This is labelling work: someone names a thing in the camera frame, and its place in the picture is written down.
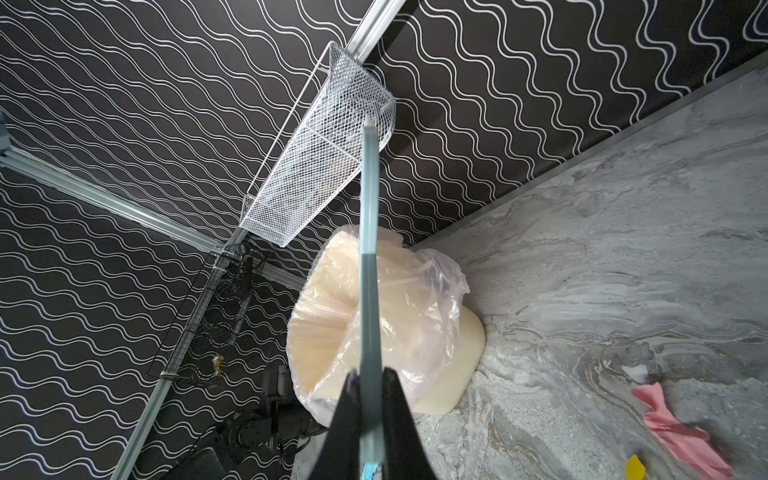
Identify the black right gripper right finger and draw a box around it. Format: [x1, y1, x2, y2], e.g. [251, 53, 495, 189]
[382, 367, 437, 480]

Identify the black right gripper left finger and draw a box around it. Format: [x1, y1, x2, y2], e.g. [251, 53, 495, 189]
[309, 370, 361, 480]

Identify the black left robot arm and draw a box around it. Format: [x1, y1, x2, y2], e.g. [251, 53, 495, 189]
[164, 364, 326, 479]

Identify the cream plastic waste bin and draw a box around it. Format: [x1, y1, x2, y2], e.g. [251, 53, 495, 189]
[293, 230, 487, 416]

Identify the clear plastic bin liner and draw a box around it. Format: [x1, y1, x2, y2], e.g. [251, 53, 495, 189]
[286, 224, 471, 428]

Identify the yellow paper scrap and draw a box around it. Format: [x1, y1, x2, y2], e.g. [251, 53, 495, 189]
[624, 455, 647, 480]

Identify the pink paper scrap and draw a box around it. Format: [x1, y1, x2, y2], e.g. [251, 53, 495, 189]
[632, 383, 732, 480]

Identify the aluminium corner frame post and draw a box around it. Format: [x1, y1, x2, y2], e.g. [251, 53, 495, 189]
[111, 251, 230, 480]

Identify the white wire mesh basket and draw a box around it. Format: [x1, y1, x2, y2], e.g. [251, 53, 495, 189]
[239, 42, 396, 247]

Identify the aluminium left frame bar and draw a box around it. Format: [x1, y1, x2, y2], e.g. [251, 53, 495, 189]
[0, 146, 307, 289]

